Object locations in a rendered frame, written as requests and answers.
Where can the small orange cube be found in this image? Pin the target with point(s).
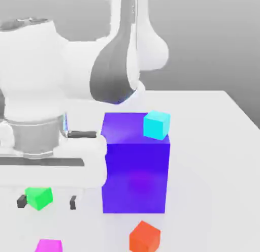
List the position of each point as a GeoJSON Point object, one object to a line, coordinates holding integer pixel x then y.
{"type": "Point", "coordinates": [144, 236]}

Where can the small magenta cube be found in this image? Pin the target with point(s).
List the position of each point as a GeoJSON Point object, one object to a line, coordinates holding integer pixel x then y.
{"type": "Point", "coordinates": [49, 246]}

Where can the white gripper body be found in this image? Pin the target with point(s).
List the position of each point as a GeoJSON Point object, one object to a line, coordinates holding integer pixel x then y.
{"type": "Point", "coordinates": [50, 175]}

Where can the small cyan cube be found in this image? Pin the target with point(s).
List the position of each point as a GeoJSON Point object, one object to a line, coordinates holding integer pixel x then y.
{"type": "Point", "coordinates": [155, 125]}

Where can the small green cube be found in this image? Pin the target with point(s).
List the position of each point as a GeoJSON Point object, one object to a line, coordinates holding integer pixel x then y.
{"type": "Point", "coordinates": [39, 198]}

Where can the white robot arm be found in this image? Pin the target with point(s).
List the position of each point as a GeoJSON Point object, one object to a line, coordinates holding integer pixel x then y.
{"type": "Point", "coordinates": [40, 73]}

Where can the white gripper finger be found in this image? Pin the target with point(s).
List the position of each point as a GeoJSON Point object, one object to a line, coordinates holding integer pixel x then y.
{"type": "Point", "coordinates": [73, 202]}
{"type": "Point", "coordinates": [21, 201]}

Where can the large purple box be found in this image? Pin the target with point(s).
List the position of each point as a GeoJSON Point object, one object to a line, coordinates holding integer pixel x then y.
{"type": "Point", "coordinates": [136, 174]}

